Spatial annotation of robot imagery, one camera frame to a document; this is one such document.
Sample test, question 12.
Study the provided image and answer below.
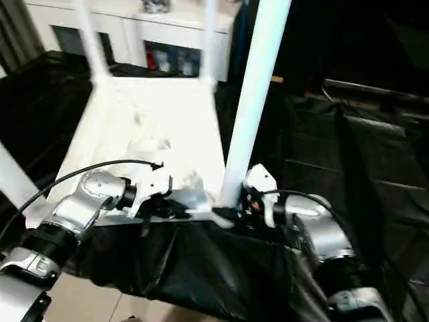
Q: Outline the white plastic table top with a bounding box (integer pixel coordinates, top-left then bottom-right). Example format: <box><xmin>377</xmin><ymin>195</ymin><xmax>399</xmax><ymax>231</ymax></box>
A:
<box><xmin>25</xmin><ymin>75</ymin><xmax>236</xmax><ymax>229</ymax></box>

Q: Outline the black glossy mat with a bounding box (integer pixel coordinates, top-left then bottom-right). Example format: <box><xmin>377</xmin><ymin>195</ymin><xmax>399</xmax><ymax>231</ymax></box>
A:
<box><xmin>0</xmin><ymin>50</ymin><xmax>429</xmax><ymax>322</ymax></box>

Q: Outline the dark blue hanging cloth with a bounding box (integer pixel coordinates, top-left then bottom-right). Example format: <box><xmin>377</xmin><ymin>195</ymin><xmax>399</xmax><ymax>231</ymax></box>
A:
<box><xmin>231</xmin><ymin>0</ymin><xmax>255</xmax><ymax>83</ymax></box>

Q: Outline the long black bar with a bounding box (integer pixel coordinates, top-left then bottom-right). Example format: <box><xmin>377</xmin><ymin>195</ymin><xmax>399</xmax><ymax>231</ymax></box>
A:
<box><xmin>322</xmin><ymin>78</ymin><xmax>429</xmax><ymax>101</ymax></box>

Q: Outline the white cabinet with glass doors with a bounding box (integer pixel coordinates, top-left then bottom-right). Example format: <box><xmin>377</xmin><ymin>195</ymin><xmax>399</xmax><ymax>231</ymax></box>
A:
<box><xmin>25</xmin><ymin>0</ymin><xmax>236</xmax><ymax>83</ymax></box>

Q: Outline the grey curtain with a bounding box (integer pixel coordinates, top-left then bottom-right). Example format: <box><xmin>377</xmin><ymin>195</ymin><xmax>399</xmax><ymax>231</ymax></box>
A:
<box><xmin>0</xmin><ymin>0</ymin><xmax>47</xmax><ymax>74</ymax></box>

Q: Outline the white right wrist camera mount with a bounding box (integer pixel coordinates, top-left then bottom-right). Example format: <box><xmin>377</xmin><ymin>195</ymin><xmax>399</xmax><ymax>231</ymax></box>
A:
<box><xmin>242</xmin><ymin>162</ymin><xmax>280</xmax><ymax>229</ymax></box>

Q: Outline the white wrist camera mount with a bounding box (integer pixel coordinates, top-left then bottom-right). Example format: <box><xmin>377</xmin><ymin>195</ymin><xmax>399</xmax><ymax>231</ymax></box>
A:
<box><xmin>242</xmin><ymin>162</ymin><xmax>280</xmax><ymax>229</ymax></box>
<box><xmin>126</xmin><ymin>163</ymin><xmax>175</xmax><ymax>218</ymax></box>

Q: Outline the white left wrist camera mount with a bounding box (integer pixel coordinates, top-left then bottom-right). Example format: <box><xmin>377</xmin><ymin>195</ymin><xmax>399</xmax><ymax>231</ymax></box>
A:
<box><xmin>126</xmin><ymin>163</ymin><xmax>175</xmax><ymax>218</ymax></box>

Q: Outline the black left wrist camera cable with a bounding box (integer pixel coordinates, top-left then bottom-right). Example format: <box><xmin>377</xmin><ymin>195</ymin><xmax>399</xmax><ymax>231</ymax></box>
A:
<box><xmin>0</xmin><ymin>159</ymin><xmax>166</xmax><ymax>236</ymax></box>

